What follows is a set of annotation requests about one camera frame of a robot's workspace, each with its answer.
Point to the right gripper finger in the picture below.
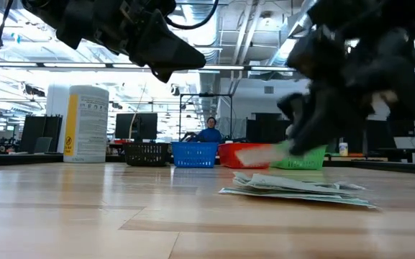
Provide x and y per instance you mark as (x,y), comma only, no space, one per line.
(293,106)
(329,115)

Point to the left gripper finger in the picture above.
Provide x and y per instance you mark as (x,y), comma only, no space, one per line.
(164,50)
(163,76)

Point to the small white bottle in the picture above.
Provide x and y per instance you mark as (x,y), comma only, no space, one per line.
(343,149)

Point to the green plastic basket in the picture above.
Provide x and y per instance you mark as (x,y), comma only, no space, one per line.
(311,162)

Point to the black computer monitor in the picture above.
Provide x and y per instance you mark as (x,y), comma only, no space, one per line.
(405,129)
(146,126)
(376,140)

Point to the person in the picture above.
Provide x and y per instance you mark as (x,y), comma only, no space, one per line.
(210,135)

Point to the black plastic basket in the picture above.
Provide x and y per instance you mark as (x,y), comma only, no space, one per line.
(146,154)

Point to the red plastic basket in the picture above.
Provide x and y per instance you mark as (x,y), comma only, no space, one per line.
(228,154)

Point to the blue plastic basket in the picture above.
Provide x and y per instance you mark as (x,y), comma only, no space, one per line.
(195,154)

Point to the white yellow wipes canister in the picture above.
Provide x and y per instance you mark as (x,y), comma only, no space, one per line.
(88,126)

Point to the white LED light bar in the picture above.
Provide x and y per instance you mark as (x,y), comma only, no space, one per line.
(31,64)

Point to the black partition panel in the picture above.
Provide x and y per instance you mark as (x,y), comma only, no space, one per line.
(34,133)

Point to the wide silver ceiling duct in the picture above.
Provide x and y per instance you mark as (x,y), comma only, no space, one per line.
(210,86)

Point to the slanted silver ceiling duct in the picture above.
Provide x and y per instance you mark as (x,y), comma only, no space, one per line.
(281,54)

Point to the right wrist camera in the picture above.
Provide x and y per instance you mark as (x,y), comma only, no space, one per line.
(315,54)

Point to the black aluminium rig frame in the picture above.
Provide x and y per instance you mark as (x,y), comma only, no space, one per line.
(23,159)

